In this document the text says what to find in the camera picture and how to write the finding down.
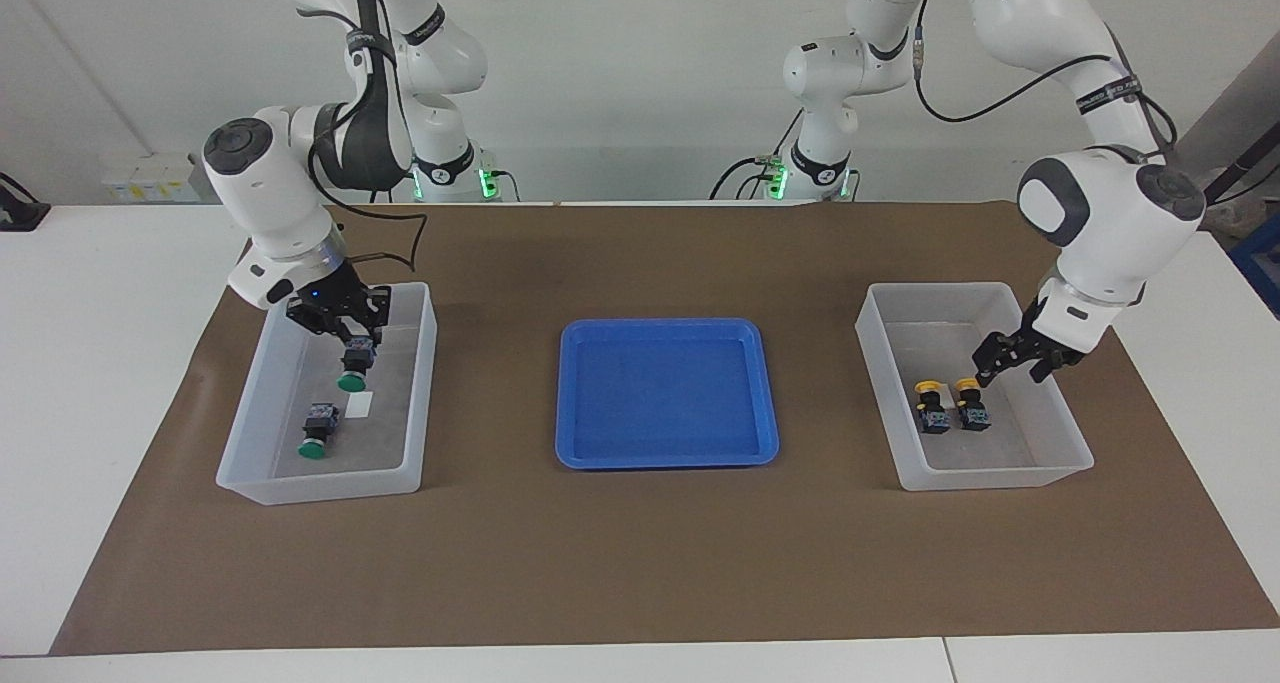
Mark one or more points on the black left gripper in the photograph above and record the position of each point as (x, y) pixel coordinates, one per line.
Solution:
(1035, 345)

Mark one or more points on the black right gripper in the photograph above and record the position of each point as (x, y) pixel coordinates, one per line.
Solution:
(335, 308)

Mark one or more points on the green push button switch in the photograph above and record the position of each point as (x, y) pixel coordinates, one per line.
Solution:
(318, 428)
(354, 368)

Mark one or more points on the yellow push button switch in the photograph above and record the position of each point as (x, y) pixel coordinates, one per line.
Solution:
(930, 408)
(970, 405)

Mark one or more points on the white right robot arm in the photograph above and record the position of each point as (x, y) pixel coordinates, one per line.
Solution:
(265, 183)

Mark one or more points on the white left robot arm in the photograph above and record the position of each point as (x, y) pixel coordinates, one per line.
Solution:
(1110, 223)

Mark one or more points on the translucent white plastic box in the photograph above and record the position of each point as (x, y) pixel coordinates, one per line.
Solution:
(980, 473)
(330, 483)

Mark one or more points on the row of white cartons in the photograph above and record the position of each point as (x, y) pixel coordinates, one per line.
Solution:
(150, 178)

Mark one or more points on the blue plastic crate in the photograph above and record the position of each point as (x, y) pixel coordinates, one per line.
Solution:
(1262, 263)

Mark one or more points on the blue plastic tray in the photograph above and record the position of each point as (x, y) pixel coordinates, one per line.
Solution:
(665, 403)

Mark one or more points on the black stand pole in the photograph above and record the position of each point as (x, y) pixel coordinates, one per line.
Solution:
(1245, 158)

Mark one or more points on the brown paper table mat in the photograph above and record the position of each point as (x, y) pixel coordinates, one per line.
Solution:
(640, 563)

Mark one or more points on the black clamp mount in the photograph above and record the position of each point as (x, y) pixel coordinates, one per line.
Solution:
(20, 213)

